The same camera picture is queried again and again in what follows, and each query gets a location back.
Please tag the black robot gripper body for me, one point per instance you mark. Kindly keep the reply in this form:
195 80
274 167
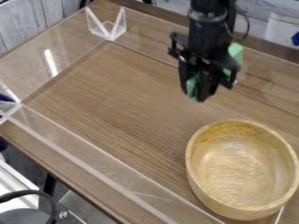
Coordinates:
207 40

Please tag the black table leg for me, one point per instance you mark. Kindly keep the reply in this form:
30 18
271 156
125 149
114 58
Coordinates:
50 184

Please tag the blue object at left edge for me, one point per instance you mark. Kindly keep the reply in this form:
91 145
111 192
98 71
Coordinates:
6 98

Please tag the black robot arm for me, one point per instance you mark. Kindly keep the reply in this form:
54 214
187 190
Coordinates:
209 8

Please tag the grey metal plate with screw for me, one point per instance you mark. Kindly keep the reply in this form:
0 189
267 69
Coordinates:
75 211

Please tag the clear acrylic corner bracket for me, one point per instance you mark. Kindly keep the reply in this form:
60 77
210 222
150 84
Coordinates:
107 30

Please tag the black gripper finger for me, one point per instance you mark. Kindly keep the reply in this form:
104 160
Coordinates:
189 78
207 84

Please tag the white cylindrical container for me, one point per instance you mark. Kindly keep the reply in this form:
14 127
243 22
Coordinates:
282 30

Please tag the green rectangular block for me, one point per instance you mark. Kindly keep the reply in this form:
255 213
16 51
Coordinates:
227 66

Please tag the brown wooden bowl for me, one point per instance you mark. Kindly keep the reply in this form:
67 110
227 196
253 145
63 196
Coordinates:
242 169

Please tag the clear acrylic front wall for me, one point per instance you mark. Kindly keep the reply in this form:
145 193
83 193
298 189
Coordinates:
115 187

